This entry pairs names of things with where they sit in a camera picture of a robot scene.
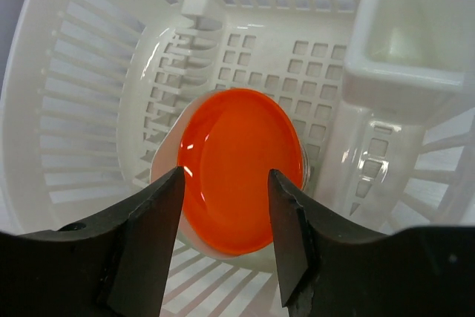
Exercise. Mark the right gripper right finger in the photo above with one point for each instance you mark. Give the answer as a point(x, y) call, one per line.
point(329, 266)

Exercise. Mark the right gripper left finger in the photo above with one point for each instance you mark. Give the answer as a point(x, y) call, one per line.
point(112, 263)

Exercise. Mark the pale peach round plate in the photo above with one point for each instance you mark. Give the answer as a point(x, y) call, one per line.
point(167, 153)

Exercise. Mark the orange round plate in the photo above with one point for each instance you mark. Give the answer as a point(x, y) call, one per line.
point(241, 172)

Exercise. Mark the white plastic dish basket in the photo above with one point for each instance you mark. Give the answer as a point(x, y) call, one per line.
point(97, 93)

